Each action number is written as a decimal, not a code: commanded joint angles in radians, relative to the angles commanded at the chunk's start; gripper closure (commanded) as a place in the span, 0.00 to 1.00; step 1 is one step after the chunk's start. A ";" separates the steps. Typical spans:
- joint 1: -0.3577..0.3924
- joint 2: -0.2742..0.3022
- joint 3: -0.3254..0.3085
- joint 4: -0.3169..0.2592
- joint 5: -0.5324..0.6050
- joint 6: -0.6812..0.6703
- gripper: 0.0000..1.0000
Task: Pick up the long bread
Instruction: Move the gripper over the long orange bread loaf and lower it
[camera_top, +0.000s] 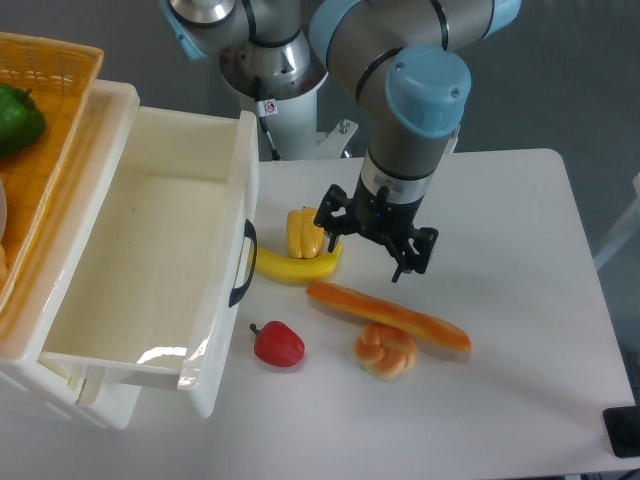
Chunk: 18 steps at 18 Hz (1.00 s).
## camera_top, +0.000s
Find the black device at table edge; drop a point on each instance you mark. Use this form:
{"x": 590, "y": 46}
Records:
{"x": 622, "y": 425}

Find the yellow banana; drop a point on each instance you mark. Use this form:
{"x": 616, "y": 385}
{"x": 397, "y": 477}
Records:
{"x": 295, "y": 271}

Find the green bell pepper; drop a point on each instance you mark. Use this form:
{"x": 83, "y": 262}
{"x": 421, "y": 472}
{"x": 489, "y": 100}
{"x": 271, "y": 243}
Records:
{"x": 22, "y": 123}

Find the white plastic drawer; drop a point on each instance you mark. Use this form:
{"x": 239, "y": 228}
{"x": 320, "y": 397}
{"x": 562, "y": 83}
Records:
{"x": 153, "y": 300}

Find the round knotted bread roll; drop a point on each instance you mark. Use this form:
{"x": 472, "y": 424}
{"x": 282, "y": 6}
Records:
{"x": 385, "y": 352}

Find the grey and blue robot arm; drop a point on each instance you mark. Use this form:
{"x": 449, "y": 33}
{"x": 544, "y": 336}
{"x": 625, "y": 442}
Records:
{"x": 398, "y": 61}

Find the orange woven basket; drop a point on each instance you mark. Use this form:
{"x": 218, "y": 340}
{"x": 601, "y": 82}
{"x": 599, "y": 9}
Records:
{"x": 60, "y": 76}

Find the white plastic drawer cabinet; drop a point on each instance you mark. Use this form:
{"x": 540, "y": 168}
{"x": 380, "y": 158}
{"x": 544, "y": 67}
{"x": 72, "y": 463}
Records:
{"x": 31, "y": 384}

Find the yellow bell pepper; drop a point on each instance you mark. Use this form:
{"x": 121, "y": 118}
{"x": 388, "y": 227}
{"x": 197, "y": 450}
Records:
{"x": 304, "y": 238}

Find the long orange bread loaf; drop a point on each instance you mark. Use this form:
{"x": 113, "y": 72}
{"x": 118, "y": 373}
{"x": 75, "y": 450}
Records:
{"x": 426, "y": 327}

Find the red bell pepper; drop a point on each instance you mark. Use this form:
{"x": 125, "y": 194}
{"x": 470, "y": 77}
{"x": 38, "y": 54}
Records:
{"x": 277, "y": 345}

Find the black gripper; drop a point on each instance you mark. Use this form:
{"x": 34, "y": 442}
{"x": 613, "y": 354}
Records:
{"x": 375, "y": 217}

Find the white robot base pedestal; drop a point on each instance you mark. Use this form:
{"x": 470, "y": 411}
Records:
{"x": 280, "y": 85}

